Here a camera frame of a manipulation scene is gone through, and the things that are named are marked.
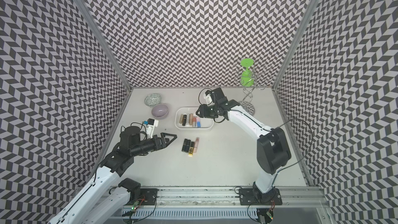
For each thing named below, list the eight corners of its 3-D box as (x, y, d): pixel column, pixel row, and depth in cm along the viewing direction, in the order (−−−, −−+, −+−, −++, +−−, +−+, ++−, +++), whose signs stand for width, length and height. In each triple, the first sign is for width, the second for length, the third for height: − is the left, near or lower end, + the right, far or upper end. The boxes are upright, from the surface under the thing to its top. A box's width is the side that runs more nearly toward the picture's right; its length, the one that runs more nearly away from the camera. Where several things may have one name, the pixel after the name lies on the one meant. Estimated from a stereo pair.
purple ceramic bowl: (150, 115, 104) (148, 110, 100) (160, 105, 109) (158, 101, 105) (163, 123, 100) (161, 118, 96) (173, 113, 105) (171, 108, 101)
